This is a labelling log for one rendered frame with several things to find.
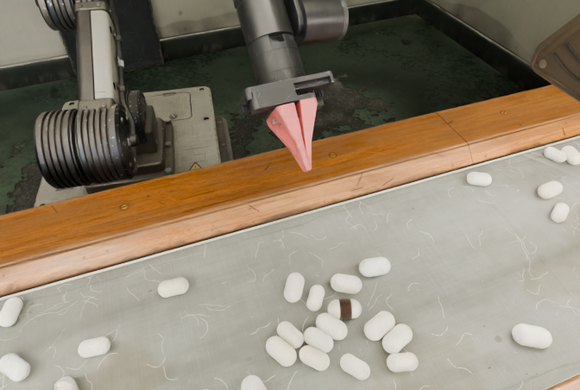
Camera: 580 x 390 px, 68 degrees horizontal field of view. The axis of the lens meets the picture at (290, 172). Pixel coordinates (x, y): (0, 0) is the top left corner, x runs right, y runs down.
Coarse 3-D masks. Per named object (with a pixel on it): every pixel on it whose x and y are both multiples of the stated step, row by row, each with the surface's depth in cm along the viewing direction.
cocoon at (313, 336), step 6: (306, 330) 46; (312, 330) 45; (318, 330) 46; (306, 336) 45; (312, 336) 45; (318, 336) 45; (324, 336) 45; (330, 336) 45; (306, 342) 45; (312, 342) 45; (318, 342) 45; (324, 342) 45; (330, 342) 45; (318, 348) 45; (324, 348) 45; (330, 348) 45
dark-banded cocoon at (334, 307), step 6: (336, 300) 48; (354, 300) 48; (330, 306) 48; (336, 306) 47; (354, 306) 47; (360, 306) 48; (330, 312) 48; (336, 312) 47; (354, 312) 47; (360, 312) 48
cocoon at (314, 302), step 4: (312, 288) 49; (316, 288) 49; (320, 288) 49; (312, 292) 49; (316, 292) 49; (320, 292) 49; (324, 292) 49; (308, 296) 49; (312, 296) 49; (316, 296) 49; (320, 296) 49; (308, 300) 48; (312, 300) 48; (316, 300) 48; (320, 300) 48; (308, 304) 48; (312, 304) 48; (316, 304) 48; (320, 304) 48; (312, 308) 48; (316, 308) 48
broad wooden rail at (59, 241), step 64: (384, 128) 70; (448, 128) 70; (512, 128) 70; (576, 128) 72; (128, 192) 59; (192, 192) 59; (256, 192) 59; (320, 192) 60; (0, 256) 52; (64, 256) 52; (128, 256) 54
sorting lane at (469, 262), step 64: (384, 192) 63; (448, 192) 62; (512, 192) 63; (576, 192) 63; (192, 256) 55; (256, 256) 55; (320, 256) 55; (384, 256) 55; (448, 256) 55; (512, 256) 55; (576, 256) 55; (64, 320) 48; (128, 320) 48; (192, 320) 48; (256, 320) 48; (448, 320) 48; (512, 320) 48; (576, 320) 48; (0, 384) 43; (128, 384) 43; (192, 384) 43; (320, 384) 43; (384, 384) 43; (448, 384) 43; (512, 384) 43
